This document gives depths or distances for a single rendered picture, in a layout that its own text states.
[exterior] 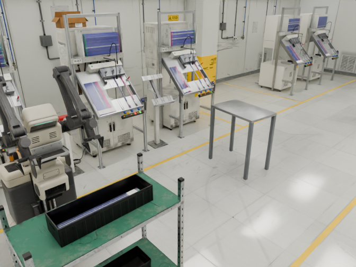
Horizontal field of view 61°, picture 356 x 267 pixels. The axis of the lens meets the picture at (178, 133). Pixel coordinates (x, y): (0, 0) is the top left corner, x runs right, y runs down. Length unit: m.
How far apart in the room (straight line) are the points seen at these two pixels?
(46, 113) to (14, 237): 0.88
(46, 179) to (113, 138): 2.10
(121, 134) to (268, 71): 4.53
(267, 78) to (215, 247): 5.64
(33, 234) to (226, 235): 1.85
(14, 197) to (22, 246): 1.09
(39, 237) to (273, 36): 6.86
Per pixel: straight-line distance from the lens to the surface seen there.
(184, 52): 5.15
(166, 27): 4.95
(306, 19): 8.98
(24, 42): 5.46
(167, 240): 3.00
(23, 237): 1.82
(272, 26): 7.76
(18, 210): 2.88
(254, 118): 3.61
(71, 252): 1.64
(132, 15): 6.31
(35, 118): 2.26
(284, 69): 7.68
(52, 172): 2.52
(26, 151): 2.01
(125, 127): 4.53
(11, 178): 2.73
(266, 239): 3.12
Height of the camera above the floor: 2.07
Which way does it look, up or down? 24 degrees down
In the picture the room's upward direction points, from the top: straight up
